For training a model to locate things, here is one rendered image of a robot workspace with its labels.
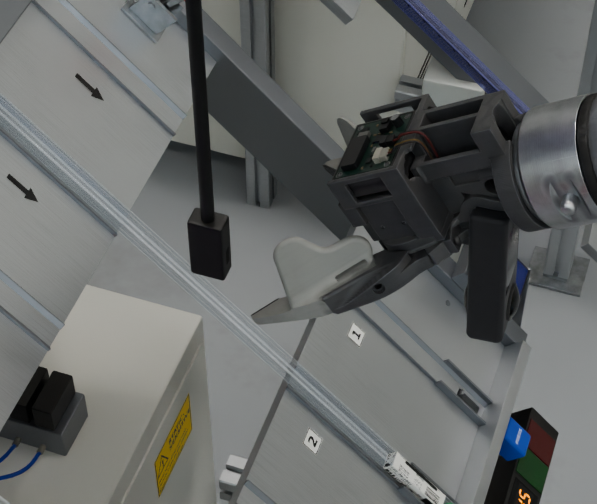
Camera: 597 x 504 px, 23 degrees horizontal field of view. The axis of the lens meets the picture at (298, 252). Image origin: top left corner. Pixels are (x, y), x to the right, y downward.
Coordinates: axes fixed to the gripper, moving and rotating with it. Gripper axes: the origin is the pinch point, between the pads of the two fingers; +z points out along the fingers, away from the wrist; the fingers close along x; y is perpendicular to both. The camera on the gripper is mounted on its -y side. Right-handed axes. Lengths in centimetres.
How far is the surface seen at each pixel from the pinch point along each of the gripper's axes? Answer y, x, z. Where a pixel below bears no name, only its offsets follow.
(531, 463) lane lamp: -38.6, -11.7, 3.4
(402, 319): -19.8, -12.6, 6.7
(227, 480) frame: -49, -21, 50
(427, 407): -25.2, -7.3, 5.5
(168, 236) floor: -57, -81, 97
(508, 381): -30.4, -14.1, 2.3
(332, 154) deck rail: -6.6, -19.5, 8.5
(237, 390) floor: -68, -55, 79
